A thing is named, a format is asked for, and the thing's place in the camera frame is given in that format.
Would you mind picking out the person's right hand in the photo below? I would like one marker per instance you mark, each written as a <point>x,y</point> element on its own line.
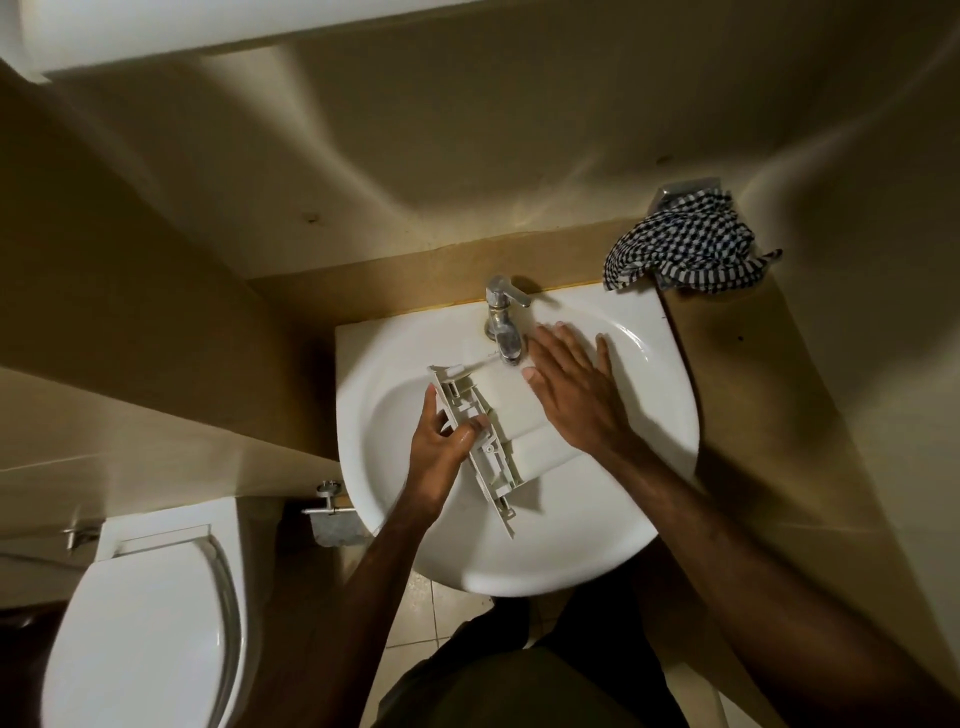
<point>581,397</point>

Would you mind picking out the person's left hand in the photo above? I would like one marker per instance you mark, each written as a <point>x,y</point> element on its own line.
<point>435,465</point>

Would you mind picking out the white detergent drawer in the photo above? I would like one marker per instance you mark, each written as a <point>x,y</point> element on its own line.
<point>517,427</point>

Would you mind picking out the black white checkered cloth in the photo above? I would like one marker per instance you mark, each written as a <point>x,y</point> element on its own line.
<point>690,240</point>

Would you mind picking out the person's right forearm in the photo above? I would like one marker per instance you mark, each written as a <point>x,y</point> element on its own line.
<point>772,600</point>

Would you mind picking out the person's left forearm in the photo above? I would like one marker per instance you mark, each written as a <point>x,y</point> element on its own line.
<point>337,630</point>

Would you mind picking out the person's dark shorts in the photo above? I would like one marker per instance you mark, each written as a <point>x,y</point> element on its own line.
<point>510,682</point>

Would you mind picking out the white ceramic sink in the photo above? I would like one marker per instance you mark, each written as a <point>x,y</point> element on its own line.
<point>637,375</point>

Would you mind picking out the chrome sink faucet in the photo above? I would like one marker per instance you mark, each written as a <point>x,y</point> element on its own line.
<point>502,315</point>

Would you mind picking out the chrome toilet paper holder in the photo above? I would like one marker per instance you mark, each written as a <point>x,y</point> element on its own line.
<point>330,514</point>

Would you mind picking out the chrome soap dish holder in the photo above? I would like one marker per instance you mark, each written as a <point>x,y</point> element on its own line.
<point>679,187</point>

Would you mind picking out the white toilet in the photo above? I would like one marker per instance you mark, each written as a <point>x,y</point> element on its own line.
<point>142,622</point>

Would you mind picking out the white mirror cabinet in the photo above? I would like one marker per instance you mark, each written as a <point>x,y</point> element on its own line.
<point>187,26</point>

